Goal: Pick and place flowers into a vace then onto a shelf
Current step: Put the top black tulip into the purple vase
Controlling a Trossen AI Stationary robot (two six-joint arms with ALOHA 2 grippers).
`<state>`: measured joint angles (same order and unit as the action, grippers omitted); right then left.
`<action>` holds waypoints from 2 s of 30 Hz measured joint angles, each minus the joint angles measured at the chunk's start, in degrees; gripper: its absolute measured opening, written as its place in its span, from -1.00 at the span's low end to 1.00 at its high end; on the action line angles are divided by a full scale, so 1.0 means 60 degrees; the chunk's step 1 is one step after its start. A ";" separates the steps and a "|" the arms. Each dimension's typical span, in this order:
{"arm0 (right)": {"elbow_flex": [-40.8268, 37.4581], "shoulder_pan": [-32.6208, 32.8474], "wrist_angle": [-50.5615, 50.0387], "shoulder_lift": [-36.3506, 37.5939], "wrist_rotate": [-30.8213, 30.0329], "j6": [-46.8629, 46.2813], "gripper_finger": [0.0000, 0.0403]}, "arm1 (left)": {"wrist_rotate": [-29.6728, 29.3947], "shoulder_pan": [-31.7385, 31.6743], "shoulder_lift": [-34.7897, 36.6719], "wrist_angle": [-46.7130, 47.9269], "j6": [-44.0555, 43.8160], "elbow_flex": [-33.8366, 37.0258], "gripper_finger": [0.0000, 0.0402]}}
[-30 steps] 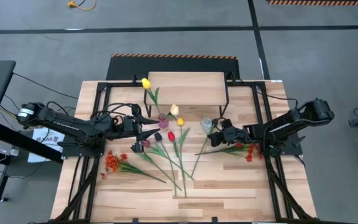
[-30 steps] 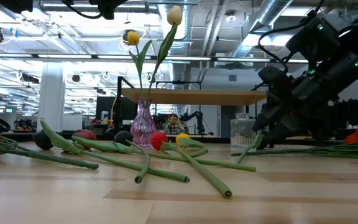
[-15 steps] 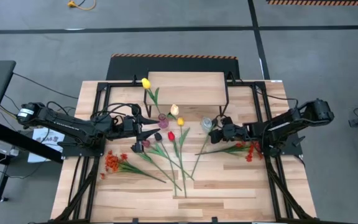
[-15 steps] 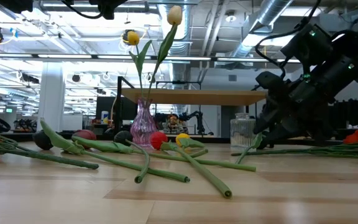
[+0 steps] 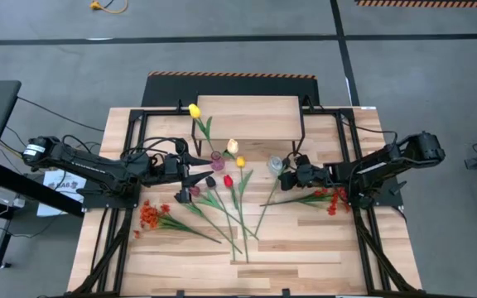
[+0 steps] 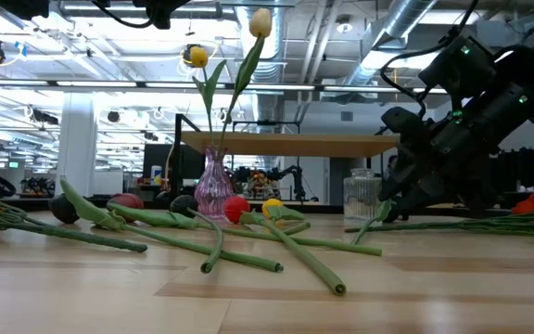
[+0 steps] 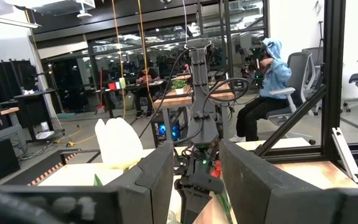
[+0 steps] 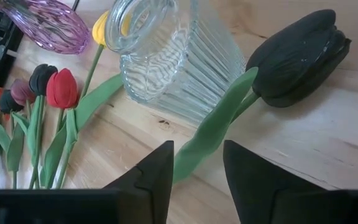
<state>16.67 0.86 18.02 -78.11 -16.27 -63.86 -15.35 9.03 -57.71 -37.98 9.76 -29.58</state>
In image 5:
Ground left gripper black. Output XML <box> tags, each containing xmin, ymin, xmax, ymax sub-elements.
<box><xmin>138</xmin><ymin>151</ymin><xmax>214</xmax><ymax>188</ymax></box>

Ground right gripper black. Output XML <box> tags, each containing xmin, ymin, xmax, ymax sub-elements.
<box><xmin>278</xmin><ymin>153</ymin><xmax>331</xmax><ymax>191</ymax></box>

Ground black artificial tulip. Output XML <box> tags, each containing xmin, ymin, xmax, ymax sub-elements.
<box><xmin>254</xmin><ymin>160</ymin><xmax>296</xmax><ymax>236</ymax></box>
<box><xmin>205</xmin><ymin>175</ymin><xmax>237</xmax><ymax>262</ymax></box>
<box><xmin>175</xmin><ymin>192</ymin><xmax>243</xmax><ymax>255</ymax></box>

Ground clear ribbed glass vase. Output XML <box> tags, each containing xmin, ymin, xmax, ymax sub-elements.
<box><xmin>266</xmin><ymin>155</ymin><xmax>284</xmax><ymax>177</ymax></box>

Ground pink glass vase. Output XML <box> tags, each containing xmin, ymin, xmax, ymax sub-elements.
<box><xmin>209</xmin><ymin>151</ymin><xmax>226</xmax><ymax>174</ymax></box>

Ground red artificial tulip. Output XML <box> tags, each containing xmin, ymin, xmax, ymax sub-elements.
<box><xmin>222</xmin><ymin>174</ymin><xmax>260</xmax><ymax>242</ymax></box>

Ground cream artificial tulip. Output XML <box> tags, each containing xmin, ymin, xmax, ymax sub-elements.
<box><xmin>221</xmin><ymin>138</ymin><xmax>240</xmax><ymax>161</ymax></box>

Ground yellow artificial tulip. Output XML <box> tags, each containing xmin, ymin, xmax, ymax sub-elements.
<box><xmin>235</xmin><ymin>155</ymin><xmax>255</xmax><ymax>263</ymax></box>
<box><xmin>187</xmin><ymin>103</ymin><xmax>219</xmax><ymax>155</ymax></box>

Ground orange artificial flower bunch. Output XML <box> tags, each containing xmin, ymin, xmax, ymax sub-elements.
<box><xmin>132</xmin><ymin>199</ymin><xmax>223</xmax><ymax>245</ymax></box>

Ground wooden shelf with black legs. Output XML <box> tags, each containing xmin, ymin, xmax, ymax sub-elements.
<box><xmin>191</xmin><ymin>94</ymin><xmax>306</xmax><ymax>157</ymax></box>

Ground red artificial flower bunch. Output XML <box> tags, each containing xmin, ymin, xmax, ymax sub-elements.
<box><xmin>259</xmin><ymin>186</ymin><xmax>349</xmax><ymax>216</ymax></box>

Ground black mat with striped edge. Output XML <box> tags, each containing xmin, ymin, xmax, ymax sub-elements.
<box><xmin>141</xmin><ymin>70</ymin><xmax>320</xmax><ymax>108</ymax></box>

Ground white printed paper sheet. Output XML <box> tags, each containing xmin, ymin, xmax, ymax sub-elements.
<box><xmin>36</xmin><ymin>167</ymin><xmax>89</xmax><ymax>218</ymax></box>

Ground orange black striped tape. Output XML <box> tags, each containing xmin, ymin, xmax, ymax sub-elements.
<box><xmin>354</xmin><ymin>0</ymin><xmax>477</xmax><ymax>8</ymax></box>

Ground black metal table frame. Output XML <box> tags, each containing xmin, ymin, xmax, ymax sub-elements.
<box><xmin>66</xmin><ymin>99</ymin><xmax>422</xmax><ymax>298</ymax></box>

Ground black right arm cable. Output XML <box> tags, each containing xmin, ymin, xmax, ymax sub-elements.
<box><xmin>340</xmin><ymin>118</ymin><xmax>399</xmax><ymax>144</ymax></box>

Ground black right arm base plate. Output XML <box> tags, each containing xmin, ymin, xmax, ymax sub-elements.
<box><xmin>344</xmin><ymin>173</ymin><xmax>404</xmax><ymax>208</ymax></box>

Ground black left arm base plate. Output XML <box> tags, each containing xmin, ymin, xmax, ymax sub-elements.
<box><xmin>81</xmin><ymin>181</ymin><xmax>142</xmax><ymax>209</ymax></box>

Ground black floor cable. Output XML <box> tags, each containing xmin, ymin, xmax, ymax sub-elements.
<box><xmin>17</xmin><ymin>96</ymin><xmax>105</xmax><ymax>132</ymax></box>

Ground yellow floor cable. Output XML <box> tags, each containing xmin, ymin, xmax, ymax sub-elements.
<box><xmin>89</xmin><ymin>0</ymin><xmax>129</xmax><ymax>15</ymax></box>

